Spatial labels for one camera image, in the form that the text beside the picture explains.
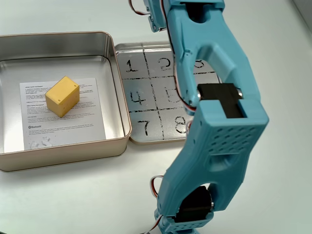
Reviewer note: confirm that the yellow block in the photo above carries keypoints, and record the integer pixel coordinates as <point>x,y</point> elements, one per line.
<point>61,97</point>

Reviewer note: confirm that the numbered metal tin lid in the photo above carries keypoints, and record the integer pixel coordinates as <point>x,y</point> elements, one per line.
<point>139,97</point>

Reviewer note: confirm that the gold metal tin box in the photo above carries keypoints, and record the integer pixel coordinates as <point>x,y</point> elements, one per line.
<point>61,46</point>

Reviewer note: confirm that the white printed paper sheet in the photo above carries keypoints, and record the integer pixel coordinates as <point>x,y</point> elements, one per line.
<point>80,122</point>

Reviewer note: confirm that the clear glue blob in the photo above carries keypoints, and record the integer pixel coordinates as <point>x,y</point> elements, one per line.
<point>46,141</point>
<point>34,145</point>

